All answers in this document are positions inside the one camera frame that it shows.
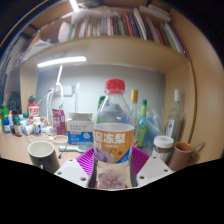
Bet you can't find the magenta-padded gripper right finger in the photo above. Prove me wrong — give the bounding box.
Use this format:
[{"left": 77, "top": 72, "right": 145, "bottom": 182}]
[{"left": 128, "top": 146, "right": 174, "bottom": 189}]

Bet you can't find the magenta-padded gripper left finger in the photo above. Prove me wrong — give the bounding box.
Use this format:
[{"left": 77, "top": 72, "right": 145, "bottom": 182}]
[{"left": 54, "top": 148, "right": 98, "bottom": 189}]

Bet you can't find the clear red-capped drink bottle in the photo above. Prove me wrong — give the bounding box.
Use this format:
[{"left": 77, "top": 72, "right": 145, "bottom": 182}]
[{"left": 92, "top": 78, "right": 136, "bottom": 191}]

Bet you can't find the brown jar white lid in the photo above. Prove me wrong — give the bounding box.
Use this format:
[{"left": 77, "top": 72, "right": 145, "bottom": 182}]
[{"left": 152, "top": 134, "right": 175, "bottom": 163}]

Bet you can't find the blue and white carton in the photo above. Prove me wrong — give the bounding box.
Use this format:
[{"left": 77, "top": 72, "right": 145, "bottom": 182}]
[{"left": 66, "top": 111, "right": 95, "bottom": 146}]

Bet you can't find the green-capped plastic bottle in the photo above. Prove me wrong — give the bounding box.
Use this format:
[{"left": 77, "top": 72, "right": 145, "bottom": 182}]
[{"left": 134, "top": 99, "right": 148, "bottom": 149}]

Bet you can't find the black mug white inside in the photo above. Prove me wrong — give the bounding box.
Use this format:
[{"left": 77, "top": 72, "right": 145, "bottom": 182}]
[{"left": 27, "top": 140, "right": 62, "bottom": 174}]

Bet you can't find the brown mug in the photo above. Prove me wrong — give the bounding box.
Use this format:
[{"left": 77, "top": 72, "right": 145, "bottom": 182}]
[{"left": 167, "top": 141, "right": 206, "bottom": 172}]

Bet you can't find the pink pouch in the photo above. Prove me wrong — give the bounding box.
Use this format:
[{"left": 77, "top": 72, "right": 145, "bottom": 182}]
[{"left": 51, "top": 108, "right": 67, "bottom": 136}]

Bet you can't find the clear glass bottle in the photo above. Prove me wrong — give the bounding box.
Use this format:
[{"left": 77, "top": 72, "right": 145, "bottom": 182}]
[{"left": 165, "top": 88, "right": 185, "bottom": 141}]

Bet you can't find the white blue-label bottle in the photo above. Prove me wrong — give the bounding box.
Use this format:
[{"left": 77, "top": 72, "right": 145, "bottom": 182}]
[{"left": 32, "top": 116, "right": 43, "bottom": 137}]

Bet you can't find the green glass bottle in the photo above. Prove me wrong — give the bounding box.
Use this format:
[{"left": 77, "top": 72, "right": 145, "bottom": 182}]
[{"left": 97, "top": 95, "right": 106, "bottom": 114}]

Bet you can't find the yellow-capped bottle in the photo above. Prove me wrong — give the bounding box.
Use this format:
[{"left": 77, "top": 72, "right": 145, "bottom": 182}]
[{"left": 129, "top": 89, "right": 139, "bottom": 126}]

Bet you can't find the red and white canister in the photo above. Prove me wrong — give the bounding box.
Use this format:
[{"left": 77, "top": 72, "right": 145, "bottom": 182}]
[{"left": 27, "top": 103, "right": 40, "bottom": 125}]

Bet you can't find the dark brown green-capped bottle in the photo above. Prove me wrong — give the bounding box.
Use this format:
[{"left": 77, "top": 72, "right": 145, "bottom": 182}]
[{"left": 13, "top": 116, "right": 23, "bottom": 137}]

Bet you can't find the white slim desk lamp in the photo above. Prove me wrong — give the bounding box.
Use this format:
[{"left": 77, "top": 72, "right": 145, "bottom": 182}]
[{"left": 54, "top": 64, "right": 65, "bottom": 111}]

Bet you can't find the green plastic container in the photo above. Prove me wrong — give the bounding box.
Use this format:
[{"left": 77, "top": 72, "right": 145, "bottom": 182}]
[{"left": 0, "top": 105, "right": 9, "bottom": 132}]

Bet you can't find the white under-shelf light strip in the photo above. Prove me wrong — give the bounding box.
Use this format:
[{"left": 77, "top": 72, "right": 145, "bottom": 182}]
[{"left": 36, "top": 55, "right": 88, "bottom": 69}]

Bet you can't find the white ceiling light tube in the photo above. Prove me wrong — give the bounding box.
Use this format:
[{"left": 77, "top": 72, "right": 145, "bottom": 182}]
[{"left": 68, "top": 0, "right": 80, "bottom": 13}]

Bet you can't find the white wall outlet with cables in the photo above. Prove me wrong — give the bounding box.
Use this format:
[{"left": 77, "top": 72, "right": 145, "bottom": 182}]
[{"left": 49, "top": 84, "right": 76, "bottom": 98}]

